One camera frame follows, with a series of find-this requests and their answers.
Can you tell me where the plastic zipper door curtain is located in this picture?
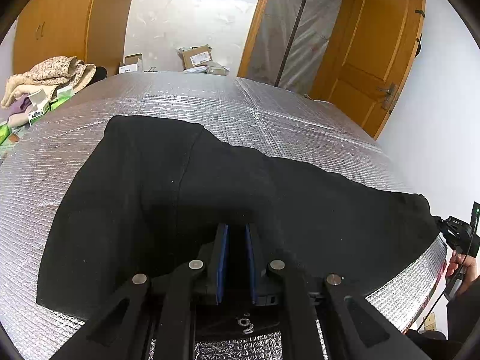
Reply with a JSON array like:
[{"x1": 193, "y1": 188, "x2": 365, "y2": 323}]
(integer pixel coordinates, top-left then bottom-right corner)
[{"x1": 245, "y1": 0, "x2": 343, "y2": 95}]

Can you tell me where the person's right hand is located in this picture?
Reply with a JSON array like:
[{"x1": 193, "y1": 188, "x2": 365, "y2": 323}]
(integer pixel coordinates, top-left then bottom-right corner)
[{"x1": 444, "y1": 252, "x2": 480, "y2": 295}]

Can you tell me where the black garment with white lettering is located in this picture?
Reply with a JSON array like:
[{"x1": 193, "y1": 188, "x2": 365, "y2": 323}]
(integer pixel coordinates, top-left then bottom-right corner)
[{"x1": 37, "y1": 116, "x2": 439, "y2": 320}]

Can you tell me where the wooden door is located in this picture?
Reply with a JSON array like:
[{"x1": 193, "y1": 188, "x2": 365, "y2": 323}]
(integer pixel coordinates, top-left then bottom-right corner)
[{"x1": 309, "y1": 0, "x2": 426, "y2": 139}]

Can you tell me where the beige floral cloth pile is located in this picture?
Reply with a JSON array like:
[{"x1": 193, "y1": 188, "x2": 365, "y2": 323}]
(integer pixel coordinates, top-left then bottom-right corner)
[{"x1": 1, "y1": 56, "x2": 97, "y2": 109}]

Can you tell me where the white labelled box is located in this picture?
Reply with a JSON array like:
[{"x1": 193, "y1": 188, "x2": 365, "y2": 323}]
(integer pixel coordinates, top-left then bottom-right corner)
[{"x1": 28, "y1": 89, "x2": 50, "y2": 126}]

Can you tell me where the small white cardboard box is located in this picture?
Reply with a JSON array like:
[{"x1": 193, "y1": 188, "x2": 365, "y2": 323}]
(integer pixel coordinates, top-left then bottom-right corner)
[{"x1": 119, "y1": 53, "x2": 143, "y2": 74}]

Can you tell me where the wooden wardrobe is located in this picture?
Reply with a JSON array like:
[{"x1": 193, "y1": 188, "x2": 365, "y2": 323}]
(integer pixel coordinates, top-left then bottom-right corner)
[{"x1": 13, "y1": 0, "x2": 132, "y2": 76}]

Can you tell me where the green tissue pack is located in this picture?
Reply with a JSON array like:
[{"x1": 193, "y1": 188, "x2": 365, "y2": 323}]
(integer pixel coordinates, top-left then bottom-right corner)
[{"x1": 49, "y1": 85, "x2": 74, "y2": 111}]

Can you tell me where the brown cardboard box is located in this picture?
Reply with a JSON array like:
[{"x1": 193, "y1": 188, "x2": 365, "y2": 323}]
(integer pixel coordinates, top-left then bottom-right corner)
[{"x1": 178, "y1": 45, "x2": 212, "y2": 69}]

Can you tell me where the metal door handle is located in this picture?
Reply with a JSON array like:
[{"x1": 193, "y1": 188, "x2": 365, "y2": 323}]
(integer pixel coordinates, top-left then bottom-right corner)
[{"x1": 377, "y1": 83, "x2": 399, "y2": 111}]

